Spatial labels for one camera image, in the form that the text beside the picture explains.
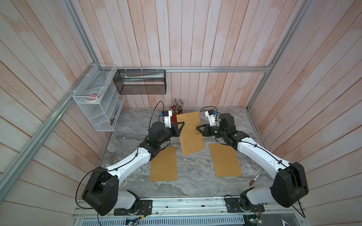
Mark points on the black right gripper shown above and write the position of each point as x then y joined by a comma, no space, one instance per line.
207,131

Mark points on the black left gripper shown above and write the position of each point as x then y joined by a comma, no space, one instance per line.
174,130

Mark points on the brown kraft file bag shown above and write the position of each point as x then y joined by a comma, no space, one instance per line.
225,161
191,139
164,166

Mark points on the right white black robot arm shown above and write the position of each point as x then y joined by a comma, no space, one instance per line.
289,185

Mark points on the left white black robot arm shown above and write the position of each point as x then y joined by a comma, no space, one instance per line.
102,190

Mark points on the red metal pen bucket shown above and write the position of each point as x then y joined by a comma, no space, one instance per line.
174,115

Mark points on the bundle of pens and pencils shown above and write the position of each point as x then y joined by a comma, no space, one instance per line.
178,103

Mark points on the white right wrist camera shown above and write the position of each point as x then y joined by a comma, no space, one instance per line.
211,115

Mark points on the black mesh wall basket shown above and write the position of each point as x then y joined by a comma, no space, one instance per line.
140,82

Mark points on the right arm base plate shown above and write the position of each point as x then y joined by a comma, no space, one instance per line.
241,204

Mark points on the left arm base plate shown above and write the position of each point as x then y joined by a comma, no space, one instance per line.
140,208

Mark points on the white wire mesh shelf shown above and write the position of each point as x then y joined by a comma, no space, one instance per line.
102,115

